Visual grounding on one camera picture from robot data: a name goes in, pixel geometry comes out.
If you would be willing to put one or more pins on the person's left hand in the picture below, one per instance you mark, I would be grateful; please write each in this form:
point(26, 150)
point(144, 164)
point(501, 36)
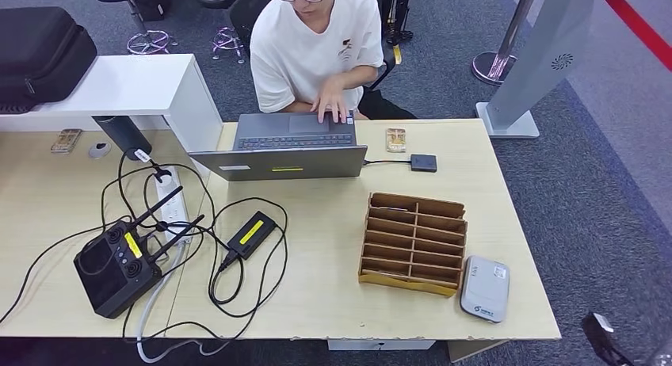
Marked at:
point(332, 101)

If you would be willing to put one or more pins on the person's left forearm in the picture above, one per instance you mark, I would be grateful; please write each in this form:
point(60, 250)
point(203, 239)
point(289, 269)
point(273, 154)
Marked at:
point(359, 76)

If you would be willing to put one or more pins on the person's right forearm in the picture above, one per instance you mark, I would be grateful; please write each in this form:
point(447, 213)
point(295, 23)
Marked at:
point(299, 107)

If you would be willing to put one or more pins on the person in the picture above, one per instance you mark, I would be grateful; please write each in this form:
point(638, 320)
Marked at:
point(304, 54)

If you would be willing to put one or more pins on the wooden card slot rack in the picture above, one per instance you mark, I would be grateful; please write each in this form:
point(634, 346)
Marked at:
point(412, 243)

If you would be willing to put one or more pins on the gold card in clear sleeve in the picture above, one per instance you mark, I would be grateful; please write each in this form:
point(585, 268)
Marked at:
point(66, 141)

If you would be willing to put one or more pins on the grey laptop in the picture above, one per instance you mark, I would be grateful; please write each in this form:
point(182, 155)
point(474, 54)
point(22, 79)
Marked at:
point(283, 163)

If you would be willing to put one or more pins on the small black square device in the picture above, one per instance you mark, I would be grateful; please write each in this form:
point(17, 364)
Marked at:
point(423, 163)

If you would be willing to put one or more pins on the humanoid robot on stand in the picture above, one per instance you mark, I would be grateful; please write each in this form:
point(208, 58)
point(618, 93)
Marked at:
point(399, 12)

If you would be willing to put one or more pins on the black adapter with yellow label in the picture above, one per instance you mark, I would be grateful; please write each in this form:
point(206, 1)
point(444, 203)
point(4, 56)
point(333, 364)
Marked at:
point(251, 234)

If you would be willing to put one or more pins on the white power strip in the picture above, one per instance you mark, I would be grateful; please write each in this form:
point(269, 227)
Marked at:
point(173, 209)

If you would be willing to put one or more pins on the black cylinder flask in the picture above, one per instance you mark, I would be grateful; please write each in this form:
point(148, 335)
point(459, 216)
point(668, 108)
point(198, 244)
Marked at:
point(123, 137)

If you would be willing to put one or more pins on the white raised shelf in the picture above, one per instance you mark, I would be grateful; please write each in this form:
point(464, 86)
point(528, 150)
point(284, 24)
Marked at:
point(115, 84)

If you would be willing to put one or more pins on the silver kiosk stand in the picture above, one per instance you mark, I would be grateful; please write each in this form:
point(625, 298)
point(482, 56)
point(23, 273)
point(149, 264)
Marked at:
point(543, 48)

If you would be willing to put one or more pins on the black remote controller with antennas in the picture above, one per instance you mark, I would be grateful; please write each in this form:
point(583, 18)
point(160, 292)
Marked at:
point(111, 278)

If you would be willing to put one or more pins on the wooden desk leg panel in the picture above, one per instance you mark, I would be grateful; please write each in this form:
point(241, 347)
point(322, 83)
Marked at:
point(472, 348)

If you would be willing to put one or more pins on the black carrying case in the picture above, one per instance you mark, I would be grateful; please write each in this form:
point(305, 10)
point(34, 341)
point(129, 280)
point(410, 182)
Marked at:
point(39, 55)

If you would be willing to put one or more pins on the red barrier belt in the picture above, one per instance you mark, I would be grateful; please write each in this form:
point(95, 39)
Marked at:
point(639, 26)

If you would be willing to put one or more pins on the chrome stanchion post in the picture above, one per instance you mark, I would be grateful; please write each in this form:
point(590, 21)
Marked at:
point(493, 67)

